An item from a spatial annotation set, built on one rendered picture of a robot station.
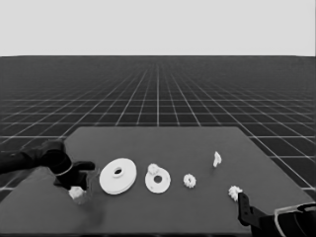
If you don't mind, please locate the small white toothed gear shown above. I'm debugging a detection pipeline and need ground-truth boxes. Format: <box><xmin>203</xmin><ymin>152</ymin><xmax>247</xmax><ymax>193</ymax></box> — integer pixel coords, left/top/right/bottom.
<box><xmin>228</xmin><ymin>185</ymin><xmax>244</xmax><ymax>202</ymax></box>
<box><xmin>183</xmin><ymin>173</ymin><xmax>198</xmax><ymax>189</ymax></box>
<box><xmin>147</xmin><ymin>163</ymin><xmax>160</xmax><ymax>176</ymax></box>
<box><xmin>68</xmin><ymin>186</ymin><xmax>85</xmax><ymax>200</ymax></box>

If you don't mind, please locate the large thick white disc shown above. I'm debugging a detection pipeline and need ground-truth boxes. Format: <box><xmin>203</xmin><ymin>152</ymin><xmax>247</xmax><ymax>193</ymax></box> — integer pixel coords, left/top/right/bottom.
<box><xmin>99</xmin><ymin>157</ymin><xmax>138</xmax><ymax>196</ymax></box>

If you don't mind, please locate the small white T-shaped piece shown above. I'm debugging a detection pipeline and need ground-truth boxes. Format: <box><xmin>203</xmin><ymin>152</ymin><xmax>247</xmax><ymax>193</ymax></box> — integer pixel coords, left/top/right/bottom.
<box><xmin>212</xmin><ymin>150</ymin><xmax>223</xmax><ymax>169</ymax></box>

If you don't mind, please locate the white round pin carrier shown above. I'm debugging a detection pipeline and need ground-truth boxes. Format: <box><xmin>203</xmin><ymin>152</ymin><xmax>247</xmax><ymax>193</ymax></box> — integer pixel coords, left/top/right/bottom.
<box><xmin>144</xmin><ymin>166</ymin><xmax>172</xmax><ymax>195</ymax></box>

